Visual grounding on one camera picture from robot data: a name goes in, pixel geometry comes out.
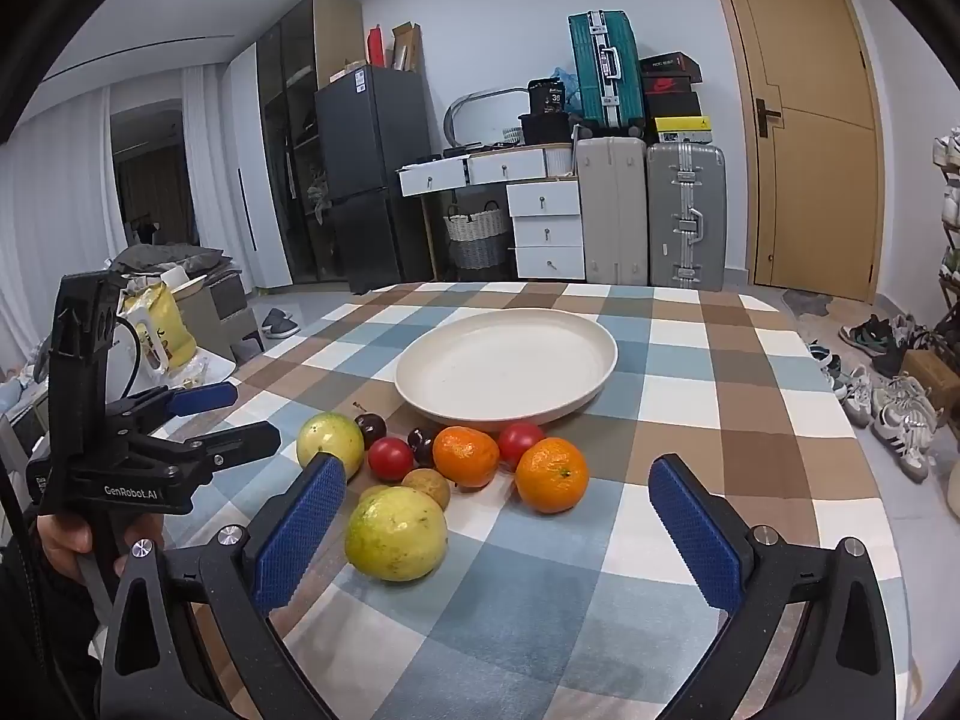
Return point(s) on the dark cherry with long stem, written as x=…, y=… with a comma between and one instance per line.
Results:
x=370, y=429

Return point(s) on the beige suitcase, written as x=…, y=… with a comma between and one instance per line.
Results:
x=609, y=210

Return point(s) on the dark grey refrigerator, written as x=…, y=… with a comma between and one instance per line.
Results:
x=367, y=165

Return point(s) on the orange tangerine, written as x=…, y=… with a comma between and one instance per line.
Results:
x=552, y=474
x=465, y=456

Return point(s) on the yellow and black box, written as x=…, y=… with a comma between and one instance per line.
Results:
x=682, y=131

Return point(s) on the white sheer curtain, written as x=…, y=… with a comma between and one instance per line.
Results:
x=67, y=180

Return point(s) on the round pale yellow passion fruit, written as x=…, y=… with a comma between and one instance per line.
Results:
x=326, y=439

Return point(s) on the wooden door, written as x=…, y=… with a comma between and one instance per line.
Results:
x=810, y=202

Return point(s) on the black shoe box red logo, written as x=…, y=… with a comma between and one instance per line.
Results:
x=671, y=79

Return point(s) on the silver suitcase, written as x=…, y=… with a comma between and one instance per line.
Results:
x=701, y=187

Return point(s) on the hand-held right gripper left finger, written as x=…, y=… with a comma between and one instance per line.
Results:
x=300, y=532

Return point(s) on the shoe rack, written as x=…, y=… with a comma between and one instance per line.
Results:
x=949, y=225

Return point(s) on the woven storage basket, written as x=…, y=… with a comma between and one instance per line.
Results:
x=476, y=236

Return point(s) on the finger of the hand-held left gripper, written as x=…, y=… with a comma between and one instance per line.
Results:
x=202, y=397
x=240, y=441

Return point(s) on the open cardboard box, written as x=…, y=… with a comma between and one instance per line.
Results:
x=217, y=315

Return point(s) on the checked tablecloth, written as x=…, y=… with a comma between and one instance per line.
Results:
x=712, y=390

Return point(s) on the grey clothes pile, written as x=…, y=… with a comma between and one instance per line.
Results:
x=172, y=259

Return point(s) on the red tomato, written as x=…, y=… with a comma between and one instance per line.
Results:
x=390, y=459
x=521, y=439

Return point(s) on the grey door mat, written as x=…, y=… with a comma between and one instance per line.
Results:
x=806, y=304

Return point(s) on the plain black shoe box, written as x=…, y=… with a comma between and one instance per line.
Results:
x=673, y=106

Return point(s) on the white ribbed cylinder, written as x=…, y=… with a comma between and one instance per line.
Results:
x=560, y=161

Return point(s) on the pile of shoes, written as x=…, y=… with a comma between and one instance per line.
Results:
x=892, y=412

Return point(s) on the cream round plate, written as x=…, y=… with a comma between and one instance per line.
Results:
x=502, y=367

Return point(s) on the grey slipper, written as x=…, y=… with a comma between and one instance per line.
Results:
x=281, y=328
x=276, y=316

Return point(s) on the cardboard piece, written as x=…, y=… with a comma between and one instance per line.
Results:
x=406, y=49

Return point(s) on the teal suitcase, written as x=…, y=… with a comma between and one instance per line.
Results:
x=626, y=82

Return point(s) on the black box with white label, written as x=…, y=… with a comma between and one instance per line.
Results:
x=547, y=96

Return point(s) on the dark glass-door cabinet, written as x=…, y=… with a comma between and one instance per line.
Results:
x=285, y=127

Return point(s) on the white drawer desk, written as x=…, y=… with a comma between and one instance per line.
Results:
x=544, y=232

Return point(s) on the black container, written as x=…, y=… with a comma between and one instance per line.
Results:
x=546, y=129

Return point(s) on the blue plastic bag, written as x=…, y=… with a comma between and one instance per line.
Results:
x=571, y=86

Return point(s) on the large yellow-green guava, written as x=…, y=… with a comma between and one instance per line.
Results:
x=396, y=536

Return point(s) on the white wardrobe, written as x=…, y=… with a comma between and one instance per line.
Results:
x=247, y=165

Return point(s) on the person's left hand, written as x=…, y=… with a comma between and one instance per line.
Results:
x=64, y=547

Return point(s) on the yellow plastic bag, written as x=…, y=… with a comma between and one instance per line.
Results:
x=169, y=330

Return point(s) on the grey metal hoop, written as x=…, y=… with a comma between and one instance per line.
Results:
x=457, y=109

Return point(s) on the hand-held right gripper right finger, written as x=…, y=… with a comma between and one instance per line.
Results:
x=694, y=532

